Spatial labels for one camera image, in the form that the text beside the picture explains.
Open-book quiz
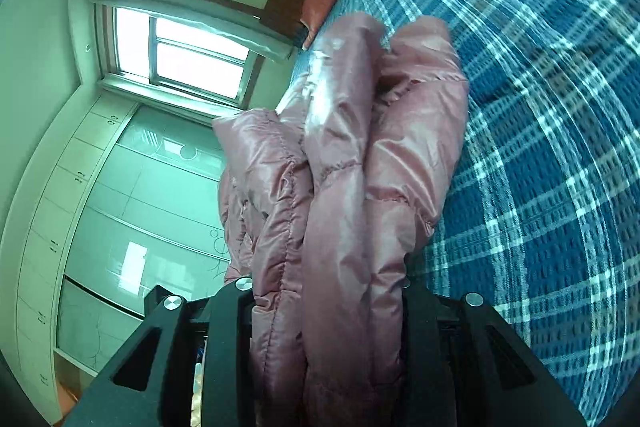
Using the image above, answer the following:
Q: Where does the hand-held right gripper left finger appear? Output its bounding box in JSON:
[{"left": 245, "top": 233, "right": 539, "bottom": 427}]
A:
[{"left": 62, "top": 277, "right": 256, "bottom": 427}]

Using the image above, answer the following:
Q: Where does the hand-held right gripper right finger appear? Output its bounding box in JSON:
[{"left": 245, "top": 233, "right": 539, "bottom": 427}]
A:
[{"left": 400, "top": 252, "right": 588, "bottom": 427}]

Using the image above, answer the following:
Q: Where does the pink puffer jacket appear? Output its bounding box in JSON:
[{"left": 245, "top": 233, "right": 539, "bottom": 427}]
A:
[{"left": 212, "top": 13, "right": 471, "bottom": 427}]

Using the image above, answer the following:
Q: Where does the glass door wardrobe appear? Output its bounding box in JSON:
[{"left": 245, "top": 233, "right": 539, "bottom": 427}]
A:
[{"left": 0, "top": 84, "right": 238, "bottom": 427}]

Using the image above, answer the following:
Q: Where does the blue plaid bed sheet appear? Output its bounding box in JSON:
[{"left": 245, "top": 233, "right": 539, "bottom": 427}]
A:
[{"left": 292, "top": 0, "right": 640, "bottom": 427}]

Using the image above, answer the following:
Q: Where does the window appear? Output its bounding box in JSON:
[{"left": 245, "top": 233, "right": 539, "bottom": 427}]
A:
[{"left": 102, "top": 4, "right": 263, "bottom": 105}]

